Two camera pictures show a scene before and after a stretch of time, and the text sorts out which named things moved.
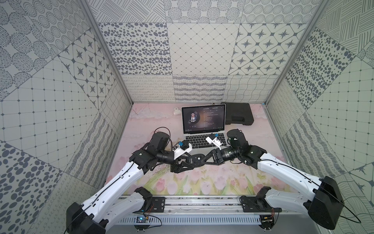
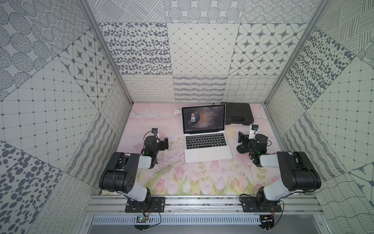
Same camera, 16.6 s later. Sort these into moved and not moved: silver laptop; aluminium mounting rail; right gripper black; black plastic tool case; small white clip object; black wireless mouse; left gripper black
Moved: left gripper black; black wireless mouse; right gripper black
Not moved: aluminium mounting rail; silver laptop; black plastic tool case; small white clip object
